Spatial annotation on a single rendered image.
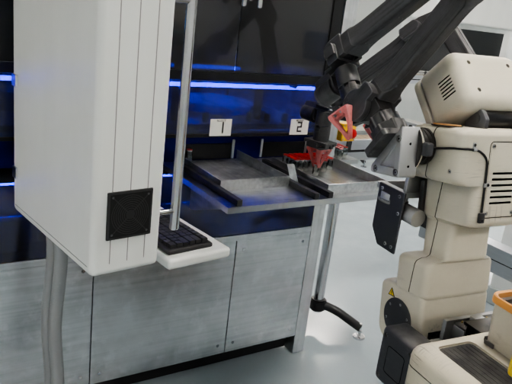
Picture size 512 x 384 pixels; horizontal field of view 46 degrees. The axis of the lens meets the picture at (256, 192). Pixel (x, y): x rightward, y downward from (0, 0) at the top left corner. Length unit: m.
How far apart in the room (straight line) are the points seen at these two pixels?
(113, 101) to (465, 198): 0.80
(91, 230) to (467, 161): 0.84
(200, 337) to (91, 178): 1.19
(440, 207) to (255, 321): 1.23
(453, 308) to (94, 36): 1.05
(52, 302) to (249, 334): 0.99
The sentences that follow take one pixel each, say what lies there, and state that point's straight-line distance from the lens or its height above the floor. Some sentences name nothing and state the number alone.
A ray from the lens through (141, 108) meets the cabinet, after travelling 1.35.
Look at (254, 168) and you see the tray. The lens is 2.14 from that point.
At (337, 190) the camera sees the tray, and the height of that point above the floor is 0.89.
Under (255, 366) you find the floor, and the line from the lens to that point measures 2.61.
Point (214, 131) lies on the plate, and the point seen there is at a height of 1.01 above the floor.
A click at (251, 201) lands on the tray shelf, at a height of 0.88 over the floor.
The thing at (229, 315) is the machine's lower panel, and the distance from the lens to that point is 2.42.
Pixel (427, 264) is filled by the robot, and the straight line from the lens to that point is 1.49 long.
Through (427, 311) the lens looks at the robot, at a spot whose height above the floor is 0.78.
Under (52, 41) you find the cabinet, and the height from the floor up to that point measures 1.30.
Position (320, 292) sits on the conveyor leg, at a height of 0.18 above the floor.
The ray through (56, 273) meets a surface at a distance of 1.76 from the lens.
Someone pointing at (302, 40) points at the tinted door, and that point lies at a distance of 2.23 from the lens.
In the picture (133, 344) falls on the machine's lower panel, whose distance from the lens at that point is 2.28.
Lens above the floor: 1.44
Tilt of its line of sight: 17 degrees down
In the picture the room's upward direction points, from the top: 7 degrees clockwise
